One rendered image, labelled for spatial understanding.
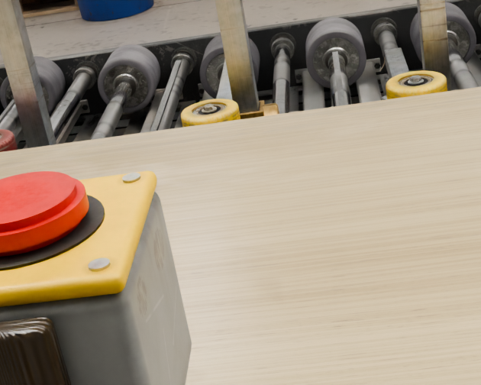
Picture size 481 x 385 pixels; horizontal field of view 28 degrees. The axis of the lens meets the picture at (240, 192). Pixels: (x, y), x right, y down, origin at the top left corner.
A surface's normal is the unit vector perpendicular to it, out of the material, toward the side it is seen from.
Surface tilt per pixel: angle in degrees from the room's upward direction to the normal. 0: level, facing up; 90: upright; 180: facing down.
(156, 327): 90
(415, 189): 0
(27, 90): 90
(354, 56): 90
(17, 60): 90
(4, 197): 0
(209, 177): 0
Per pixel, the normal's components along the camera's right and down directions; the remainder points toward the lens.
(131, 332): 0.66, 0.22
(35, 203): -0.16, -0.90
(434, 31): -0.05, 0.43
